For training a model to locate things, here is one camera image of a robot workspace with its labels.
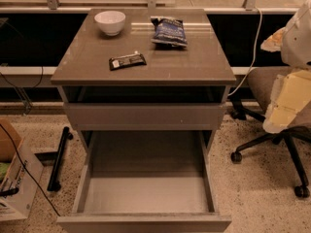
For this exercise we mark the black metal bar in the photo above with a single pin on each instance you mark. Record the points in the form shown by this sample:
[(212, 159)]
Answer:
[(54, 183)]

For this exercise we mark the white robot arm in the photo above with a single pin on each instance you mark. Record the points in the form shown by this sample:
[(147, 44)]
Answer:
[(301, 19)]

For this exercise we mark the white ceramic bowl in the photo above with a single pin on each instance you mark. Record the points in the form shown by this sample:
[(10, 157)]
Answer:
[(110, 22)]

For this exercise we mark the cardboard box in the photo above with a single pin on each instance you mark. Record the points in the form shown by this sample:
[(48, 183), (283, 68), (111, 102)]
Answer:
[(9, 140)]

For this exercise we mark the white printed box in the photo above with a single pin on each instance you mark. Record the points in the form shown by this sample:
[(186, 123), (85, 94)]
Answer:
[(24, 171)]

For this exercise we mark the grey drawer cabinet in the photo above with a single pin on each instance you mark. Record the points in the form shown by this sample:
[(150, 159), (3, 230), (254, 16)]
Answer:
[(165, 71)]

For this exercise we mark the grey drawer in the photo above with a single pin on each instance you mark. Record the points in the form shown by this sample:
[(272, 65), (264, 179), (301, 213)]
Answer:
[(114, 117), (146, 182)]

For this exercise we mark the yellow foam padded gripper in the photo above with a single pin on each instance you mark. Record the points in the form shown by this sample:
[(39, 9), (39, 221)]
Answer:
[(297, 44)]

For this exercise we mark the blue chip bag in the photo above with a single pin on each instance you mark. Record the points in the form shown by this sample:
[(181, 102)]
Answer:
[(169, 31)]

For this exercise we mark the black snack bar wrapper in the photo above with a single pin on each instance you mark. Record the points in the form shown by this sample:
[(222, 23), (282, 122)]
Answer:
[(127, 61)]

